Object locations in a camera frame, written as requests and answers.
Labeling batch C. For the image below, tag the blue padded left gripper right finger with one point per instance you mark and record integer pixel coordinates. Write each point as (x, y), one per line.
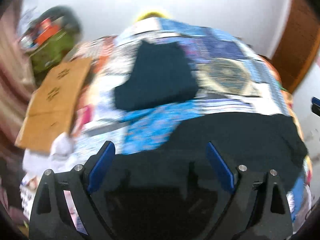
(238, 181)

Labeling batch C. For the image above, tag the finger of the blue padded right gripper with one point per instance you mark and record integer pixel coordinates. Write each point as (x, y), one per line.
(315, 107)

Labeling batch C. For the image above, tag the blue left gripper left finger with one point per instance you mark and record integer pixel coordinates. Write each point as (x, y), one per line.
(82, 181)

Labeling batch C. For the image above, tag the black pants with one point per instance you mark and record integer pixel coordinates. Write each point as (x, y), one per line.
(172, 192)

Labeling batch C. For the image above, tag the white crumpled cloth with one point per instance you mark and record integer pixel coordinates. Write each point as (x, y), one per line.
(35, 162)

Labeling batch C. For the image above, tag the brown wooden door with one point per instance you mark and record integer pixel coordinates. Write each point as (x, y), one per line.
(298, 45)

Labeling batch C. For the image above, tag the blue patchwork quilt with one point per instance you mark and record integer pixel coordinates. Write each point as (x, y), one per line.
(231, 78)

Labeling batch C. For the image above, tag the bamboo lap desk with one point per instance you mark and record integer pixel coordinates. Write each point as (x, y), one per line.
(51, 108)

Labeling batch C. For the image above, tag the pink striped curtain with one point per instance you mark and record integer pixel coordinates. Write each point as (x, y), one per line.
(17, 86)

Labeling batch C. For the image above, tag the green storage box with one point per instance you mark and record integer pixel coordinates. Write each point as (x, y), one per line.
(51, 52)

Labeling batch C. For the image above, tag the folded dark navy garment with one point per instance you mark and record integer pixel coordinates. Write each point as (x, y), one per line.
(161, 74)

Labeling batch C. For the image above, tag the orange box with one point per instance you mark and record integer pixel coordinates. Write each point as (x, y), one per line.
(45, 30)

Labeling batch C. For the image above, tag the grey neck pillow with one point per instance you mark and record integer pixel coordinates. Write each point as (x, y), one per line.
(64, 16)

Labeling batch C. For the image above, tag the yellow foam tube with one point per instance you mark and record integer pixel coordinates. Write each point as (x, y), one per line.
(151, 14)

